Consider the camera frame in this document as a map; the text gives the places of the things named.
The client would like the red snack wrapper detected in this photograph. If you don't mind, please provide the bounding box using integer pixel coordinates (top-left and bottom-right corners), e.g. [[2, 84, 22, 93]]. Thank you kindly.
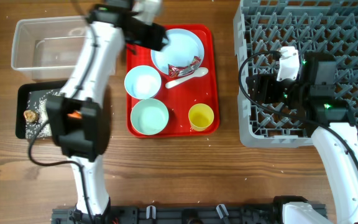
[[168, 56, 201, 78]]

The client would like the light blue bowl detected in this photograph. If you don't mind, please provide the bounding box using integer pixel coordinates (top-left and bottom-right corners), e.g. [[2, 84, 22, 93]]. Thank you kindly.
[[124, 65, 162, 100]]

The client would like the orange carrot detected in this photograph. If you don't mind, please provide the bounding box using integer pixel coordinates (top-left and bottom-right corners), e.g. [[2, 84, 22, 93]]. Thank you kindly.
[[67, 111, 82, 119]]

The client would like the white tissue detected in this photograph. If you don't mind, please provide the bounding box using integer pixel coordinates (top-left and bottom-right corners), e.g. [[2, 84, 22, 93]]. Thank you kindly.
[[132, 0, 163, 26]]

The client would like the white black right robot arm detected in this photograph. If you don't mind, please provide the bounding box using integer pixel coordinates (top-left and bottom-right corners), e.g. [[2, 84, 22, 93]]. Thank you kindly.
[[238, 47, 358, 223]]

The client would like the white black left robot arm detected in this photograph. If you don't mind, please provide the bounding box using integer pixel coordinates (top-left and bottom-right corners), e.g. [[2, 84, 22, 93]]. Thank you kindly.
[[46, 0, 168, 223]]

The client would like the grey dishwasher rack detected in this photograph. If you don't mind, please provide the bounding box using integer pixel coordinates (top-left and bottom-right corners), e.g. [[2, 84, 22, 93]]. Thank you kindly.
[[233, 0, 358, 130]]

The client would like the black waste tray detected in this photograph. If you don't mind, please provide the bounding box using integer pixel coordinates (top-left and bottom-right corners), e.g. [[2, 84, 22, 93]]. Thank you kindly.
[[16, 80, 67, 139]]

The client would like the light blue plate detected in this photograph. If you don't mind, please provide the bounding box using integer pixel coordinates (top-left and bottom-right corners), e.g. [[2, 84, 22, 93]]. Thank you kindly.
[[150, 29, 204, 75]]

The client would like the red serving tray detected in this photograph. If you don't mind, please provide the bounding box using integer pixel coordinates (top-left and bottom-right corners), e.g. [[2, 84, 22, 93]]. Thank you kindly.
[[126, 24, 220, 138]]

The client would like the white plastic spoon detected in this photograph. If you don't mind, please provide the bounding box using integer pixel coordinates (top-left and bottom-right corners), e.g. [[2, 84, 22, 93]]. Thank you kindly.
[[165, 67, 209, 89]]

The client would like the yellow cup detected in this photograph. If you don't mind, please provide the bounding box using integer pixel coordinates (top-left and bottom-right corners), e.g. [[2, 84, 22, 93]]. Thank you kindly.
[[188, 103, 214, 131]]

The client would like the green bowl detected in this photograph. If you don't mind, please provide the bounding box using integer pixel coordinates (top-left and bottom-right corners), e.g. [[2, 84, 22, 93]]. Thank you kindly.
[[130, 98, 169, 136]]

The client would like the clear plastic bin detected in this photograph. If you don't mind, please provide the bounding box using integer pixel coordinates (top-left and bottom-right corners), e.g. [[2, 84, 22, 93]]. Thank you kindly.
[[11, 15, 116, 81]]

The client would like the white rice pile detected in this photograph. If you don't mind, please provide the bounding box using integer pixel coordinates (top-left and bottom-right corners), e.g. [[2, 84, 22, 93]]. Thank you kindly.
[[25, 88, 60, 139]]

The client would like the brown food scrap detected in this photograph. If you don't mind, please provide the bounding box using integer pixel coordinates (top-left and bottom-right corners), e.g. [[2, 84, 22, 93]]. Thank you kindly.
[[23, 110, 39, 123]]

